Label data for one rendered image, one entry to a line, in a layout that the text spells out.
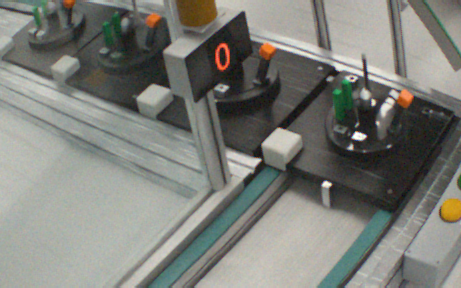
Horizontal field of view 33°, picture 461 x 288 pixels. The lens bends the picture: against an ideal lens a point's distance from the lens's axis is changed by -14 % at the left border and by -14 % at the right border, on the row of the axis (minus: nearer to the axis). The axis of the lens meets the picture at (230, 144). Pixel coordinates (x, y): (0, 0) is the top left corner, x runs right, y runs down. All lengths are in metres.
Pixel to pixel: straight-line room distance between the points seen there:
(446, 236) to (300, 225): 0.26
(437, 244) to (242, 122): 0.42
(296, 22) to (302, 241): 0.66
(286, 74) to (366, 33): 0.34
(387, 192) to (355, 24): 0.63
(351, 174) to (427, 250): 0.20
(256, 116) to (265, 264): 0.27
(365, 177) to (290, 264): 0.17
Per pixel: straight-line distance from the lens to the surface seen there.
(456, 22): 1.50
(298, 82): 1.46
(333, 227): 1.28
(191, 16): 1.09
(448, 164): 1.31
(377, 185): 1.26
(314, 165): 1.30
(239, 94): 1.42
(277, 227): 1.30
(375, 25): 1.80
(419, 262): 1.17
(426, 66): 1.67
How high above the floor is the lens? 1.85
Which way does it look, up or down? 40 degrees down
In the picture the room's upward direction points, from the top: 12 degrees counter-clockwise
